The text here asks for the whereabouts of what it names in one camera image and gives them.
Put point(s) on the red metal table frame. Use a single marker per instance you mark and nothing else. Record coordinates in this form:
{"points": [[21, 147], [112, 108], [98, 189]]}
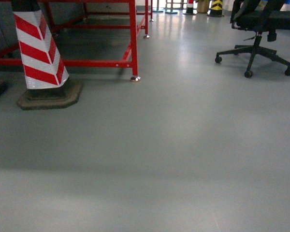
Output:
{"points": [[83, 42]]}

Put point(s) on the red white striped bollard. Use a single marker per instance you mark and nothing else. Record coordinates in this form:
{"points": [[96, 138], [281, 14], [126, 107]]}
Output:
{"points": [[47, 80]]}

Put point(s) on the yellow black striped bollard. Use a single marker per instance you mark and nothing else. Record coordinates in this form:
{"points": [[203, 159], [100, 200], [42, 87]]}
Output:
{"points": [[216, 9]]}

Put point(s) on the black office chair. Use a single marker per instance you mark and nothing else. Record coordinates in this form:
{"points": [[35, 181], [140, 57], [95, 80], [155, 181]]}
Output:
{"points": [[245, 16]]}

